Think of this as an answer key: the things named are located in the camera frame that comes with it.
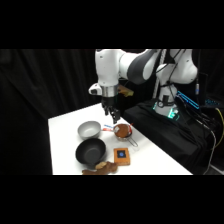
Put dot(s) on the orange box with blue square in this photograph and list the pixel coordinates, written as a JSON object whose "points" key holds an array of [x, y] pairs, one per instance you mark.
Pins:
{"points": [[122, 156]]}

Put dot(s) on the brown round item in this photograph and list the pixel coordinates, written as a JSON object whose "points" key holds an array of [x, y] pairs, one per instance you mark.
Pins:
{"points": [[122, 130]]}

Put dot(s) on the small red white blue tube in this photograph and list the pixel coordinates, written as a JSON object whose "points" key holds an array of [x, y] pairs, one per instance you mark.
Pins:
{"points": [[107, 127]]}

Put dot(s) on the black curtain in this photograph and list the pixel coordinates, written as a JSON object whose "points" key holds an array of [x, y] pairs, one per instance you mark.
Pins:
{"points": [[33, 86]]}

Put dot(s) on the black cloth covered stand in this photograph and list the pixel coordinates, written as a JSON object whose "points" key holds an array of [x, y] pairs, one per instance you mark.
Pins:
{"points": [[166, 133]]}

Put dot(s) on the grey bowl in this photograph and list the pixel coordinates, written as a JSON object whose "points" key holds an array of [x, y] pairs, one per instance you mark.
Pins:
{"points": [[89, 129]]}

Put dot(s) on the brown deer plush toy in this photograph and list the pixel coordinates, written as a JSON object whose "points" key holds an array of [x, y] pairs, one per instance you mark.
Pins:
{"points": [[103, 167]]}

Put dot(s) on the blue lit device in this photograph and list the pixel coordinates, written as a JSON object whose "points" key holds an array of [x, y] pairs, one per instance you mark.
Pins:
{"points": [[188, 99]]}

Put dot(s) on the black bowl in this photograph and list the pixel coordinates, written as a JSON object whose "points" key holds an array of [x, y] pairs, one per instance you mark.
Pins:
{"points": [[90, 151]]}

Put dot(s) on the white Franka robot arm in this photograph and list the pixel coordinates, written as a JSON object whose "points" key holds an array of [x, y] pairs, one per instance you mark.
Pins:
{"points": [[106, 66]]}

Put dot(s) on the tan wrist camera mount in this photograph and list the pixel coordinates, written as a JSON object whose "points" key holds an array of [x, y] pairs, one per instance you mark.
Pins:
{"points": [[125, 90]]}

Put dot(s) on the green status light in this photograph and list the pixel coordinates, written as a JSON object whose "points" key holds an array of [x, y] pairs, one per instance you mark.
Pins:
{"points": [[173, 114]]}

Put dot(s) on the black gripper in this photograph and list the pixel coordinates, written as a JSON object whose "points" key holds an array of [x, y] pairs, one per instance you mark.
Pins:
{"points": [[108, 101]]}

